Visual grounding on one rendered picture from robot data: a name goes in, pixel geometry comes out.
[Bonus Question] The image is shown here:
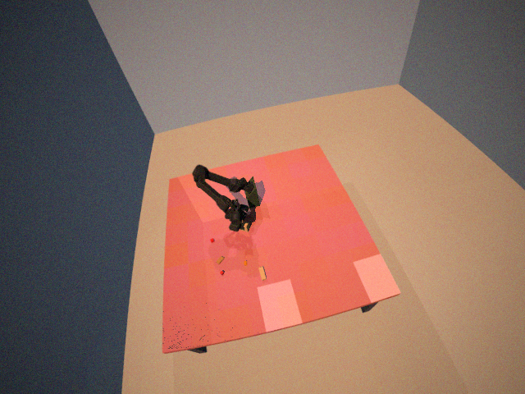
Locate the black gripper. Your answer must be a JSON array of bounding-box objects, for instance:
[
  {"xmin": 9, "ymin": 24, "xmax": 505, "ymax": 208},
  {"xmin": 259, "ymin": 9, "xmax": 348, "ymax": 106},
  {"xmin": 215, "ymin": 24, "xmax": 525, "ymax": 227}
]
[{"xmin": 228, "ymin": 204, "xmax": 249, "ymax": 232}]

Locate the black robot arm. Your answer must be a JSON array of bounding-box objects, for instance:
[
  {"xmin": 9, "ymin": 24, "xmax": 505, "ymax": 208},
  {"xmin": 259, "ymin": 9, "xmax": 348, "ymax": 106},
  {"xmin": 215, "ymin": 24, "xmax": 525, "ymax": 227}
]
[{"xmin": 192, "ymin": 165, "xmax": 254, "ymax": 225}]

